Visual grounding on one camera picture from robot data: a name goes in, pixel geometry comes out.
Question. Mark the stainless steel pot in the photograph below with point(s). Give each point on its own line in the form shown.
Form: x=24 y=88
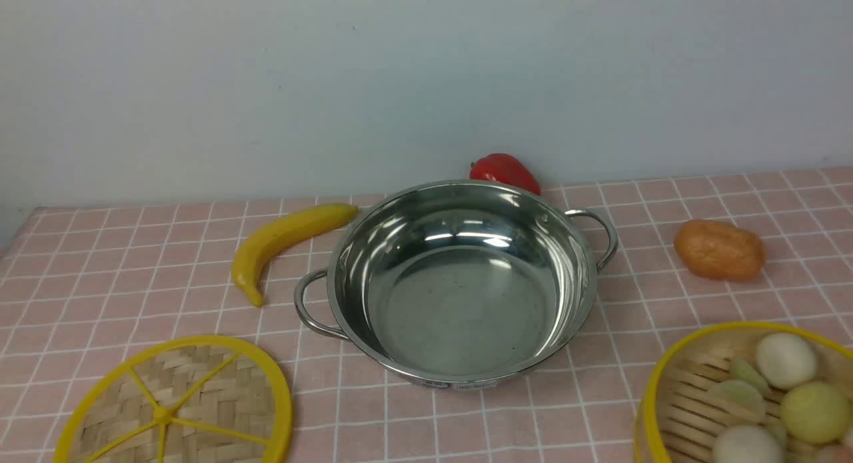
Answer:
x=460 y=284

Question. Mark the yellow toy banana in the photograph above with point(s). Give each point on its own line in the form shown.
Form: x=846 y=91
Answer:
x=264 y=244

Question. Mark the red toy bell pepper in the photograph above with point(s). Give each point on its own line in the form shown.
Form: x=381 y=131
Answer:
x=505 y=169

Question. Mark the orange toy bread roll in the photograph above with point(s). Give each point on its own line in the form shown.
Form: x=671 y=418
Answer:
x=717 y=250

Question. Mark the white bun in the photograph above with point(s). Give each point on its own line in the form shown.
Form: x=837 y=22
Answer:
x=746 y=444
x=786 y=360

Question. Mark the white bun upper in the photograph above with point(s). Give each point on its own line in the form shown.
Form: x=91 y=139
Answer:
x=786 y=360

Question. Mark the bamboo steamer basket yellow rim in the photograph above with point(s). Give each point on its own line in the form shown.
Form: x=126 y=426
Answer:
x=678 y=422

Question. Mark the green white dumpling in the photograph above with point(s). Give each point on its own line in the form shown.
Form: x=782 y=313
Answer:
x=740 y=398

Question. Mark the white bun lower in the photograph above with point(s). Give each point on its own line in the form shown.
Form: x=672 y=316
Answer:
x=746 y=444

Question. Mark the yellow-green bun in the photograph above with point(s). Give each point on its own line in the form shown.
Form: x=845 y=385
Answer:
x=816 y=413

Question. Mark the woven bamboo steamer lid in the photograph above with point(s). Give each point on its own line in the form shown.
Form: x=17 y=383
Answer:
x=194 y=399

